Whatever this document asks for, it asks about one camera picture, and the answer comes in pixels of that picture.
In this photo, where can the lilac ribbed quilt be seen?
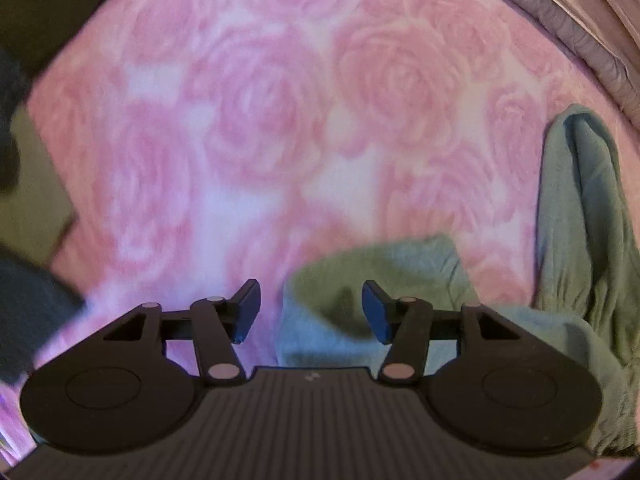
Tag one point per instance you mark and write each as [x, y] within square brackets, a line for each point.
[565, 30]

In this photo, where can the grey sweat pants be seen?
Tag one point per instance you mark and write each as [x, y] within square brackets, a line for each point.
[425, 270]

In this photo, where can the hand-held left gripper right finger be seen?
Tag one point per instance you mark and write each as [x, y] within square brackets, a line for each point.
[376, 311]

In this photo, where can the pink rose print blanket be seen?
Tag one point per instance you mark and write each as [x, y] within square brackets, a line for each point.
[250, 110]

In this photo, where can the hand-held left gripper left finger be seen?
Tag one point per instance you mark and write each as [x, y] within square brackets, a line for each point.
[248, 311]

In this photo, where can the dark blue cloth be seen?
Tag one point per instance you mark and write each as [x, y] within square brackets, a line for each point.
[30, 310]

